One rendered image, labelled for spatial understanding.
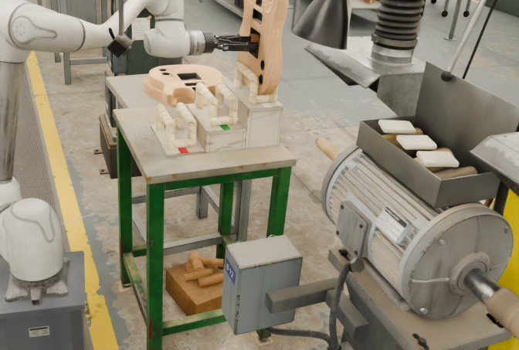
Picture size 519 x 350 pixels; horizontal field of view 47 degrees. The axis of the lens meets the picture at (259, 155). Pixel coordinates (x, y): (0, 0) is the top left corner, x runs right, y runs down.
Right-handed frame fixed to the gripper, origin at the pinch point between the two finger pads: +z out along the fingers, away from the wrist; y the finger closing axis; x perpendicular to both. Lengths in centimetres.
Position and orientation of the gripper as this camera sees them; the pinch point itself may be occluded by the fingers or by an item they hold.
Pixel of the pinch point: (252, 42)
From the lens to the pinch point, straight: 228.8
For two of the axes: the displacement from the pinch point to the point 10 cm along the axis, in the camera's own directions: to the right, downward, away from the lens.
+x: 1.1, -8.9, -4.4
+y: 3.7, 4.4, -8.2
